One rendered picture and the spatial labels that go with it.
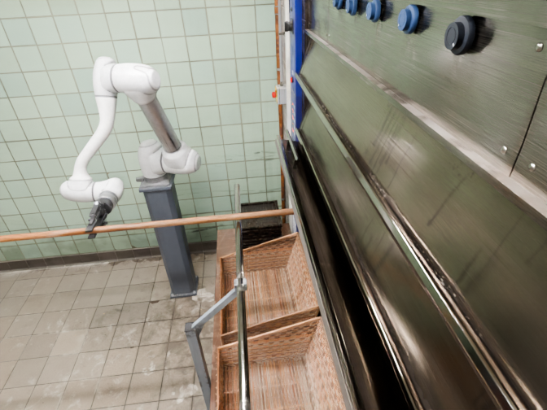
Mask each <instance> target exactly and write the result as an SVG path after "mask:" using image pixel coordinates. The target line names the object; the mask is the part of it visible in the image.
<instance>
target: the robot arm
mask: <svg viewBox="0 0 547 410"><path fill-rule="evenodd" d="M160 84H161V79H160V74H159V73H158V72H157V71H156V70H155V69H154V68H152V67H150V66H147V65H145V64H141V63H116V61H115V60H114V59H111V58H110V57H105V56H104V57H98V58H97V59H96V61H95V64H94V70H93V87H94V95H95V99H96V103H97V106H98V112H99V116H100V122H99V126H98V128H97V130H96V132H95V133H94V135H93V136H92V138H91V139H90V140H89V141H88V143H87V144H86V146H85V148H84V149H83V150H82V152H81V153H80V154H79V156H78V157H77V160H76V162H75V166H74V171H73V175H72V176H71V177H70V178H69V181H65V182H64V183H63V184H62V185H61V186H60V189H59V191H60V193H61V195H62V196H63V197H64V198H65V199H67V200H70V201H73V202H81V203H89V202H94V205H93V207H92V209H91V212H90V214H89V217H90V219H88V221H89V224H88V225H87V227H86V229H85V232H92V231H93V229H94V227H97V226H106V225H107V224H108V222H107V221H106V218H107V215H108V214H110V213H111V211H112V210H113V209H114V208H115V206H116V205H117V203H118V202H119V201H120V199H121V197H122V195H123V193H124V184H123V181H122V180H121V179H119V178H116V177H114V178H110V179H108V180H106V181H100V182H94V181H93V179H92V177H91V176H89V174H88V172H87V165H88V163H89V161H90V160H91V159H92V158H93V156H94V155H95V153H96V152H97V151H98V149H99V148H100V147H101V146H102V144H103V143H104V142H105V141H106V140H107V138H108V137H109V135H110V134H111V132H112V129H113V126H114V123H115V116H116V104H117V95H118V93H124V94H125V95H126V96H128V97H129V98H130V99H132V100H133V101H134V102H135V103H137V104H138V105H139V106H140V108H141V110H142V112H143V114H144V116H145V117H146V118H147V121H148V122H149V124H150V126H151V127H152V129H153V131H154V132H155V135H156V136H157V137H158V139H159V141H160V142H158V141H156V140H154V139H149V140H146V141H143V142H141V144H140V146H139V148H138V161H139V165H140V168H141V170H142V174H143V176H141V177H136V182H142V184H141V188H142V189H145V188H150V187H158V186H170V183H169V182H170V179H171V176H172V175H173V174H191V173H193V172H196V171H197V170H199V168H200V165H201V157H200V155H199V153H198V152H197V151H196V150H192V149H191V148H190V147H189V146H188V145H187V144H185V143H184V141H181V140H179V139H178V137H177V135H176V133H175V131H174V130H173V127H172V125H171V124H170V122H169V120H168V117H167V116H166V114H165V112H164V109H163V108H162V106H161V104H160V101H159V100H158V98H157V97H156V95H157V91H158V90H159V89H160Z"/></svg>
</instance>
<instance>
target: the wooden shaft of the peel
mask: <svg viewBox="0 0 547 410"><path fill-rule="evenodd" d="M288 215H294V212H293V208H288V209H278V210H270V211H261V212H244V213H235V214H227V215H218V216H201V217H192V218H184V219H175V220H158V221H149V222H141V223H132V224H122V225H106V226H97V227H94V229H93V231H92V232H85V229H86V228H79V229H63V230H54V231H46V232H36V233H20V234H11V235H2V236H0V242H14V241H23V240H32V239H41V238H57V237H66V236H75V235H83V234H92V233H109V232H117V231H126V230H135V229H151V228H160V227H169V226H178V225H194V224H202V223H212V222H220V221H229V220H246V219H254V218H263V217H271V216H288Z"/></svg>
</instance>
